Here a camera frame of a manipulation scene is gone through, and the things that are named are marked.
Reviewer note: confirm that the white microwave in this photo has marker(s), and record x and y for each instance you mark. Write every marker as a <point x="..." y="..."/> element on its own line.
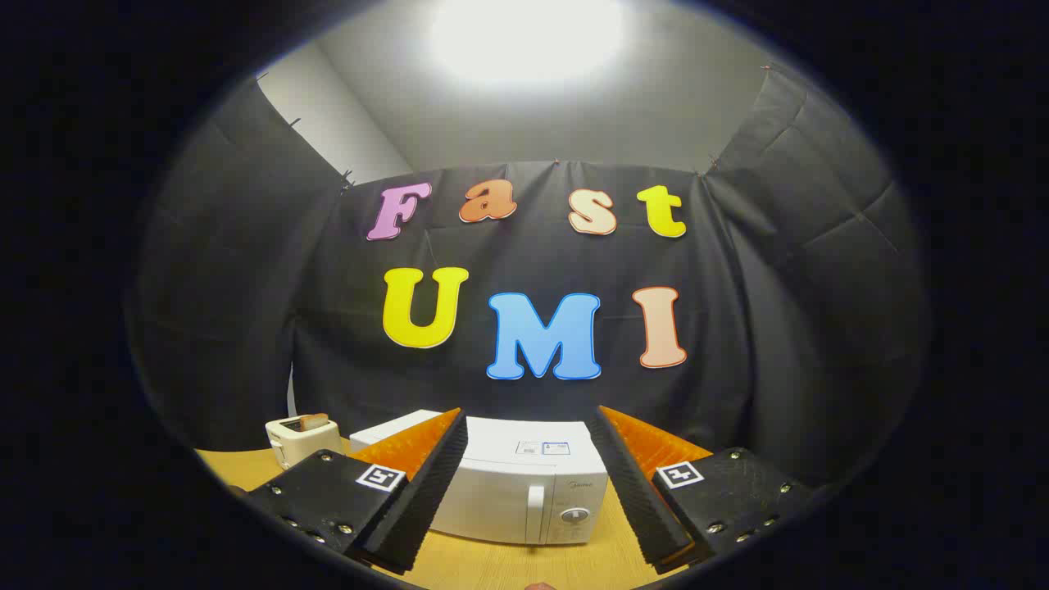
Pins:
<point x="508" y="483"/>

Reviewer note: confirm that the black backdrop cloth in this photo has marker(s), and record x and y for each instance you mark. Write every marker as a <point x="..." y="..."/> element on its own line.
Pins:
<point x="246" y="287"/>

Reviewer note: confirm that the brown toast slice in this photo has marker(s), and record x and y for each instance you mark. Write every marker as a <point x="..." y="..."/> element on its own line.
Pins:
<point x="314" y="422"/>

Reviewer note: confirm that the white toaster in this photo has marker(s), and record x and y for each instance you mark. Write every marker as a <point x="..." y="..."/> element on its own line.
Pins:
<point x="299" y="447"/>

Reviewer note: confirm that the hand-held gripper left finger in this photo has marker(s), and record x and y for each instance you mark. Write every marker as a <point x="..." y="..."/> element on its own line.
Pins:
<point x="426" y="492"/>

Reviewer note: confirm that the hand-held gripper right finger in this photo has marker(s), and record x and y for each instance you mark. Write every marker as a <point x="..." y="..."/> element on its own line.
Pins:
<point x="635" y="492"/>

